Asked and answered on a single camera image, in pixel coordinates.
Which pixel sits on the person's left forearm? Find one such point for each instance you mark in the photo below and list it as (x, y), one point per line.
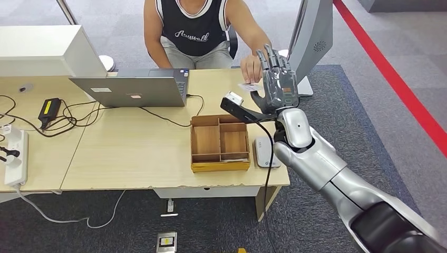
(256, 40)

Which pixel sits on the white ID card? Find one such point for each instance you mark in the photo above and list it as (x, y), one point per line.
(249, 87)

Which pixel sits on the wooden organizer box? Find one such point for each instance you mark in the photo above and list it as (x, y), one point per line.
(206, 140)

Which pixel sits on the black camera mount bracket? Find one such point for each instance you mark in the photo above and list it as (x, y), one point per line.
(244, 113)

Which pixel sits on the person's right forearm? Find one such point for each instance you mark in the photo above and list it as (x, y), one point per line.
(157, 52)

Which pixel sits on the white desk drawer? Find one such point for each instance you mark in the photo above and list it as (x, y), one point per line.
(209, 192)

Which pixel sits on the dark grey rug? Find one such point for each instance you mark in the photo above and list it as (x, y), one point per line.
(331, 104)

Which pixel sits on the metal floor socket plate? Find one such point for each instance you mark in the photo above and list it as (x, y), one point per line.
(166, 242)

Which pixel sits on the white power strip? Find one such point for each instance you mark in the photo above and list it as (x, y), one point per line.
(16, 168)

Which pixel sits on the white box-shaped device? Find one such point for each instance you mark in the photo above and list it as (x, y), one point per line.
(42, 49)

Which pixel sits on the round white base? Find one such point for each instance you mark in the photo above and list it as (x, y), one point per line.
(283, 53)
(108, 63)

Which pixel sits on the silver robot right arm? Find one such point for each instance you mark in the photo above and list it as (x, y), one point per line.
(314, 157)

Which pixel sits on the black plug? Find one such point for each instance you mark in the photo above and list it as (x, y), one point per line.
(11, 153)

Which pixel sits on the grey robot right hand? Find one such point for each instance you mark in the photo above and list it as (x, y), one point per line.
(279, 87)

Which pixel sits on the small floor socket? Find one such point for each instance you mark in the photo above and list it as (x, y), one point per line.
(169, 208)

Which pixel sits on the grey card reader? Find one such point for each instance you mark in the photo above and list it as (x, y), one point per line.
(262, 152)

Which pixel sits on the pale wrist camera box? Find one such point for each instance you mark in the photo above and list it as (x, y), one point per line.
(234, 98)

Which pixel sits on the white plug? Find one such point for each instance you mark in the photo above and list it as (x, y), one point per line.
(5, 130)

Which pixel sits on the person's left hand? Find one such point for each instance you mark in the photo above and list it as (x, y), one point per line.
(250, 68)

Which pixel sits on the grey platform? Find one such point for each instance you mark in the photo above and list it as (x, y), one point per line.
(401, 5)

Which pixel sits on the metal pole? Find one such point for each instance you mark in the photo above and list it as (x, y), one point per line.
(66, 12)

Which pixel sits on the person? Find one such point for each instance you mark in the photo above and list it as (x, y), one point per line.
(195, 31)

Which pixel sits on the grey kiosk stand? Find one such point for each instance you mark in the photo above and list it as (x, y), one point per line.
(311, 35)

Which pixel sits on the silver laptop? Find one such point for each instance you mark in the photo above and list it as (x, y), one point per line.
(133, 91)

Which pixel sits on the black power adapter yellow label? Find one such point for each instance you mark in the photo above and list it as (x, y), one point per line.
(49, 109)

